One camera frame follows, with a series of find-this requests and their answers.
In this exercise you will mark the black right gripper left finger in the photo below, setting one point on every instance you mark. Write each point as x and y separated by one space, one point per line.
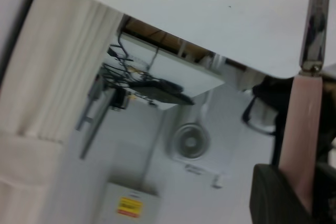
273 197

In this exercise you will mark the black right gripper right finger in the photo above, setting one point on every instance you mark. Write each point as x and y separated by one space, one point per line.
326 195

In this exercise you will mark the round grey metal disc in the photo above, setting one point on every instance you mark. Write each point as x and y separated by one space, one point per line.
190 141

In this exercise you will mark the black bulky object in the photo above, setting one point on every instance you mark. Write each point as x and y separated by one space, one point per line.
270 95

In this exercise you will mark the white cabinet with yellow label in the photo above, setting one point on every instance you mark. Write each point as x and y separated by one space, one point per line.
128 203

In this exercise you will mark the black electronic device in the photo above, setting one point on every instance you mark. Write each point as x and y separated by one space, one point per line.
162 91

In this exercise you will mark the white shelf board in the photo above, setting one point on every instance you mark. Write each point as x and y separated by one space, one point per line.
181 74

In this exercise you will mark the white curtain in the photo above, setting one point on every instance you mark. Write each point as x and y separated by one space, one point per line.
55 72

